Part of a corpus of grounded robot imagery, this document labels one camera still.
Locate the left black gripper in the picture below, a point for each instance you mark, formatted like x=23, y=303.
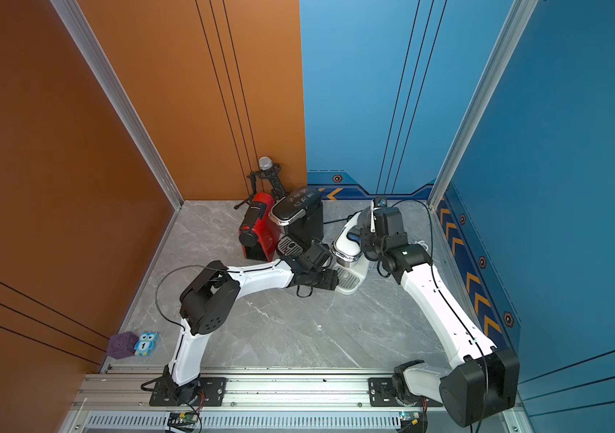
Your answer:
x=332, y=280

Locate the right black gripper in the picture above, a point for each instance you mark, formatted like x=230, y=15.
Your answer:
x=364, y=240

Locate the grey blue cleaning cloth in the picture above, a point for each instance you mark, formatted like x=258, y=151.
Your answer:
x=354, y=235

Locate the white coffee machine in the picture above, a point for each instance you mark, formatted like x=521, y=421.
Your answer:
x=351, y=265

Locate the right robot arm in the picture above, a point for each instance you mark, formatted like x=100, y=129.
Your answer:
x=481, y=379

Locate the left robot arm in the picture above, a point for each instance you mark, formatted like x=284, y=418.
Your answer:
x=207, y=302

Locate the black coffee machine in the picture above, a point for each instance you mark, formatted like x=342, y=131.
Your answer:
x=300, y=218

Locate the red coffee machine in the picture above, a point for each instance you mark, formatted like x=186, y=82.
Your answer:
x=257, y=234

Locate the blue owl toy block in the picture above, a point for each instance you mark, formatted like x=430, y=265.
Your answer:
x=146, y=344

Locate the right green circuit board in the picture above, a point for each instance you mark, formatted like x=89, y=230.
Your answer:
x=417, y=425

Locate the green circuit board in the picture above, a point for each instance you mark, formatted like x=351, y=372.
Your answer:
x=186, y=421
x=417, y=425

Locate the left green circuit board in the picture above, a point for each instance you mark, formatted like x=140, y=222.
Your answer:
x=186, y=421

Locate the purple cube toy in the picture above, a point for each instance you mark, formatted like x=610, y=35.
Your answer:
x=122, y=345

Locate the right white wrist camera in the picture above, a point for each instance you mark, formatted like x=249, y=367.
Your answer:
x=378, y=202

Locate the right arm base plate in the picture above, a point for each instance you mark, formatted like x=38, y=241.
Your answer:
x=394, y=392

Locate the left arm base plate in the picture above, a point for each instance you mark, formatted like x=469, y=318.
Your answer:
x=203, y=391

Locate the aluminium mounting rail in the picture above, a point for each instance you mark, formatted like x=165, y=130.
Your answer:
x=256, y=400

